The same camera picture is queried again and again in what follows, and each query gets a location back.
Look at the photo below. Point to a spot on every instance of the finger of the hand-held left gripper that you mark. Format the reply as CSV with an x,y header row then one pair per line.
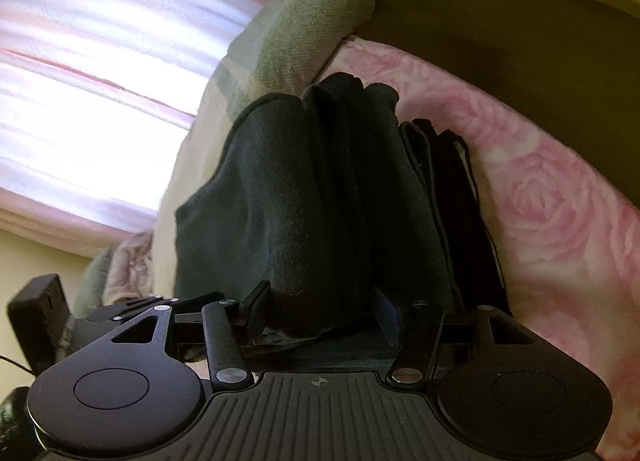
x,y
135,305

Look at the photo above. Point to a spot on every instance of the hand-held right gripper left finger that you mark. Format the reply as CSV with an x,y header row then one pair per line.
x,y
227,341

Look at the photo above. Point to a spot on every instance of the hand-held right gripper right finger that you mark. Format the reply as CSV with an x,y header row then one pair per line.
x,y
420,336

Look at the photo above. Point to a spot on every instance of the dark grey garment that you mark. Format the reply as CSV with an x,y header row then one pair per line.
x,y
310,191

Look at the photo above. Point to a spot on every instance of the stack of folded dark clothes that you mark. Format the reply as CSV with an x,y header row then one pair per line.
x,y
460,201

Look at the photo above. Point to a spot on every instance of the crumpled pale pink cloth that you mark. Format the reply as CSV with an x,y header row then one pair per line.
x,y
132,261

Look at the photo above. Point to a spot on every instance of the green pillow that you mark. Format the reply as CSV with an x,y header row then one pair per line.
x,y
90,276

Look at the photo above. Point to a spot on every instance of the pink rose blanket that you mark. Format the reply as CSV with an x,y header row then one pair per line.
x,y
550,191

